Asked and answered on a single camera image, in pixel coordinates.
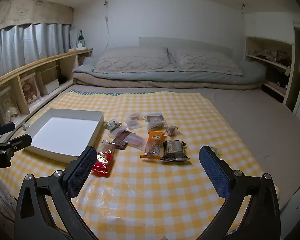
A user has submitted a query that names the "green glass bottle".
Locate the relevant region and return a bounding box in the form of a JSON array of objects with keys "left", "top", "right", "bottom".
[{"left": 77, "top": 29, "right": 85, "bottom": 48}]

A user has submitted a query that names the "purple donut clear packet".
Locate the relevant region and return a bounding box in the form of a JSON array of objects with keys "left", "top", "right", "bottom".
[{"left": 125, "top": 119, "right": 142, "bottom": 130}]

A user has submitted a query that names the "beige quilted blanket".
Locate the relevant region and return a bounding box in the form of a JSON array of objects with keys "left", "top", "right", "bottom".
[{"left": 72, "top": 72, "right": 265, "bottom": 90}]

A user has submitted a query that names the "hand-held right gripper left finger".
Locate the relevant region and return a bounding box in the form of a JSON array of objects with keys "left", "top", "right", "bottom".
[{"left": 14, "top": 146, "right": 98, "bottom": 240}]

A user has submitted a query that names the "grey curtain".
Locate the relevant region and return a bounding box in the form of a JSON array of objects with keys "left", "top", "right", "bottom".
[{"left": 0, "top": 22, "right": 72, "bottom": 83}]

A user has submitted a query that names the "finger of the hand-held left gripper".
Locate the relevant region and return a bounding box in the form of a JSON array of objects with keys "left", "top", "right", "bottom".
[
  {"left": 0, "top": 122, "right": 16, "bottom": 137},
  {"left": 0, "top": 134, "right": 32, "bottom": 155}
]

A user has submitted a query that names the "gold round pastry packet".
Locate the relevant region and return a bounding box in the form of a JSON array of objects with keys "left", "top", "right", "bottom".
[{"left": 143, "top": 112, "right": 168, "bottom": 130}]

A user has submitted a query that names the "grey quilted pillow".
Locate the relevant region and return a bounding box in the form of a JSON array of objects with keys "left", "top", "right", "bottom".
[
  {"left": 92, "top": 46, "right": 175, "bottom": 73},
  {"left": 170, "top": 49, "right": 243, "bottom": 76}
]

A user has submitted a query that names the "white teddy bear picture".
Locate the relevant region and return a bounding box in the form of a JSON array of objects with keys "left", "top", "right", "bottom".
[{"left": 0, "top": 90, "right": 22, "bottom": 124}]

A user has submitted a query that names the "red snack packet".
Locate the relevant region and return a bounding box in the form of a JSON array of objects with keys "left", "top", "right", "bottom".
[{"left": 91, "top": 140, "right": 115, "bottom": 178}]

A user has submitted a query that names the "small white storage box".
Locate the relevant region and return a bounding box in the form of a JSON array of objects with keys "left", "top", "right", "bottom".
[{"left": 41, "top": 77, "right": 60, "bottom": 95}]

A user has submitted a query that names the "yellow checkered cloth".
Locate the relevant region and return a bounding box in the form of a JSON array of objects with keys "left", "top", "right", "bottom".
[{"left": 0, "top": 91, "right": 280, "bottom": 240}]

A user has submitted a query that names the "white cardboard box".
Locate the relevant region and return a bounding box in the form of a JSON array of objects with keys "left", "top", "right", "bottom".
[{"left": 23, "top": 108, "right": 104, "bottom": 164}]

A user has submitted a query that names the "grey blue duvet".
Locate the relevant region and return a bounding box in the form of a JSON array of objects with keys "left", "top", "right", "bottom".
[{"left": 72, "top": 55, "right": 267, "bottom": 87}]

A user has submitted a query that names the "hanging wall cable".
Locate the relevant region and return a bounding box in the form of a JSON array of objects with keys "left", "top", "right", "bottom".
[{"left": 102, "top": 0, "right": 111, "bottom": 49}]

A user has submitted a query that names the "long wooden shelf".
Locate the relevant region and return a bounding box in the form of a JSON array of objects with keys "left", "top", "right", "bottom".
[{"left": 0, "top": 48, "right": 93, "bottom": 143}]

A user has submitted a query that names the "orange snack packet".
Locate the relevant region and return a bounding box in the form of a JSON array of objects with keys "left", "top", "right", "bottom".
[{"left": 140, "top": 130, "right": 165, "bottom": 159}]

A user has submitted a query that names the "pink clear snack packet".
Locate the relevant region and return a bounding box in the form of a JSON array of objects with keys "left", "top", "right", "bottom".
[{"left": 122, "top": 132, "right": 147, "bottom": 148}]

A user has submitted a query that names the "brown snack packet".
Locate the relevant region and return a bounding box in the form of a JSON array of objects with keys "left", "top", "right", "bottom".
[{"left": 107, "top": 130, "right": 130, "bottom": 150}]

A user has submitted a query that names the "dark brownie packet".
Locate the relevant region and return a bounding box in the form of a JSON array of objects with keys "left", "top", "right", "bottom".
[{"left": 161, "top": 140, "right": 190, "bottom": 163}]

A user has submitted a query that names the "beige printed valance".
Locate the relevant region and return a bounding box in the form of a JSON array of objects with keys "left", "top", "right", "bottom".
[{"left": 0, "top": 0, "right": 73, "bottom": 33}]

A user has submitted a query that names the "pile of crumpled items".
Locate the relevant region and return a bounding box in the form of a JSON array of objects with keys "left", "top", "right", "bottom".
[{"left": 249, "top": 48, "right": 292, "bottom": 67}]

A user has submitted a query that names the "brown teddy bear picture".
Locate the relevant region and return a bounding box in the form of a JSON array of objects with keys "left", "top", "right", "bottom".
[{"left": 20, "top": 74, "right": 40, "bottom": 104}]

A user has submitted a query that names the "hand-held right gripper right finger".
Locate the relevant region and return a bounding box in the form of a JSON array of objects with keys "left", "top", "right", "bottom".
[{"left": 199, "top": 145, "right": 282, "bottom": 240}]

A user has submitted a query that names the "white green snack packet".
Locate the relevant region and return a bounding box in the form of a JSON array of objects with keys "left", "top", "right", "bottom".
[{"left": 105, "top": 119, "right": 122, "bottom": 132}]

